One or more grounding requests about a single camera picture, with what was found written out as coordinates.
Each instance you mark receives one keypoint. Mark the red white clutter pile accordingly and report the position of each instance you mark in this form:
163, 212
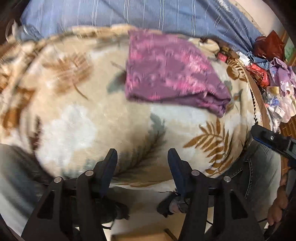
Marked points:
259, 75

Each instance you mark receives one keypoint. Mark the person right hand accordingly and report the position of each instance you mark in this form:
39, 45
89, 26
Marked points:
279, 205

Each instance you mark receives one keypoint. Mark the person jeans leg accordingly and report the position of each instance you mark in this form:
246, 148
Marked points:
257, 173

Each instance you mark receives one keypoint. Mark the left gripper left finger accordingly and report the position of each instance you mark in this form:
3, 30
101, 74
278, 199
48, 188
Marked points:
104, 171

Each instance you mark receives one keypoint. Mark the lilac cloth pile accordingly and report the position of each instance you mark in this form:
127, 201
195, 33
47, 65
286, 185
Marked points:
282, 76

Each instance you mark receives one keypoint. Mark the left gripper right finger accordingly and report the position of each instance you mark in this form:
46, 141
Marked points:
180, 171

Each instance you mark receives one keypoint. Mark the purple floral garment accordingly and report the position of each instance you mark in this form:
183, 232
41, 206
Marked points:
166, 69

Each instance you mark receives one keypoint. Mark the beige floral fleece blanket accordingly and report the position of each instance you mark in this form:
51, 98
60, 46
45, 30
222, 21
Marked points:
63, 101

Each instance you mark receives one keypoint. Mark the blue plaid bedsheet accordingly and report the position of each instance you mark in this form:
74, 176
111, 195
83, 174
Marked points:
204, 19

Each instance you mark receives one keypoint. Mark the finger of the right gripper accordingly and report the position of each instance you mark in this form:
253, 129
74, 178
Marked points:
285, 146

